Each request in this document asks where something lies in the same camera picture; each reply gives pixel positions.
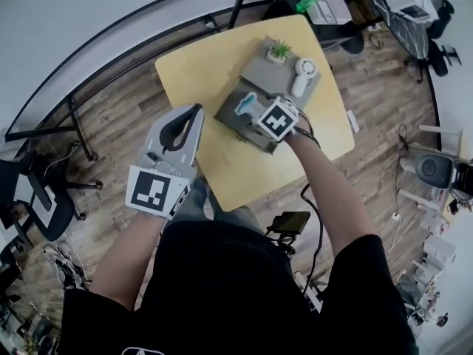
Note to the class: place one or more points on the person's jeans leg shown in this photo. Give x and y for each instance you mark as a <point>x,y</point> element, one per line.
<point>236,216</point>

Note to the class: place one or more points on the white laptop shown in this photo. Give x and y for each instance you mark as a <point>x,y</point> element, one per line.
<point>27,194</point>

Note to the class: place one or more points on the white printer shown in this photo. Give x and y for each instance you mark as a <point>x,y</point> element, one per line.
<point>330,9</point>

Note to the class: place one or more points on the white power strip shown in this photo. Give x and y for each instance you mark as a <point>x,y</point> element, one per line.
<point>396,216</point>

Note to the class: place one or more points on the white paper strip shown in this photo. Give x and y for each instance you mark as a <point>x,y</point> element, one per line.
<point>353,121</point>

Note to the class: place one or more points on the green plastic bottle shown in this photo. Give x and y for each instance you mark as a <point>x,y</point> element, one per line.
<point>308,0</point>

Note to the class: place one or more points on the person's left forearm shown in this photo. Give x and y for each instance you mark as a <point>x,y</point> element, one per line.
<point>125,264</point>

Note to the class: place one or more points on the person's right forearm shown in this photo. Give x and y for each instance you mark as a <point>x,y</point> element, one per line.
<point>332,194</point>

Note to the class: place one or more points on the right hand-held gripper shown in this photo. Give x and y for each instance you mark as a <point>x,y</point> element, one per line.
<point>277,120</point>

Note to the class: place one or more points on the round dark marble table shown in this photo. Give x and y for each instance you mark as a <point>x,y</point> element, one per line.
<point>404,32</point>

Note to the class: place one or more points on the black low stand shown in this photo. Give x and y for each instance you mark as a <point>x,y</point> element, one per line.
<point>284,2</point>

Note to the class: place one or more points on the black-framed whiteboard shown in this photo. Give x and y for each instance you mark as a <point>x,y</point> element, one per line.
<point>92,20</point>

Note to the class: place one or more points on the white handheld fan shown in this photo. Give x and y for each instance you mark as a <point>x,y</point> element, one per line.
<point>301,80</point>

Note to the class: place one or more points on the black office chair with headrest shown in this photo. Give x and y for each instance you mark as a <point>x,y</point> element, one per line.
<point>439,50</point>

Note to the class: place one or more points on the white and black robot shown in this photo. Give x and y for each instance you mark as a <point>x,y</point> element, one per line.
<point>432,168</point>

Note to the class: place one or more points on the black screen on stand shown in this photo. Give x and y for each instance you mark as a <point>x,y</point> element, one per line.
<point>290,222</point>

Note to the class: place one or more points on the grey tray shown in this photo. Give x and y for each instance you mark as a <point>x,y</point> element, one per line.
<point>269,74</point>

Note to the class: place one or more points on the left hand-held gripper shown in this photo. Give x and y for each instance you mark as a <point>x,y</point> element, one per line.
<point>148,191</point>

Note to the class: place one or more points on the yellow square table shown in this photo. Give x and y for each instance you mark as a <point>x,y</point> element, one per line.
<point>207,69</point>

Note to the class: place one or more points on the black mesh office chair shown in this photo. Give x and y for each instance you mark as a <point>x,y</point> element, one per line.
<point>55,213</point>

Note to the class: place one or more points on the person's black shirt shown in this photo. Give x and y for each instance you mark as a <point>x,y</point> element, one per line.
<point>240,294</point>

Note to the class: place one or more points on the small potted green plant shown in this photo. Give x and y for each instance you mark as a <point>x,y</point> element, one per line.
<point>279,52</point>

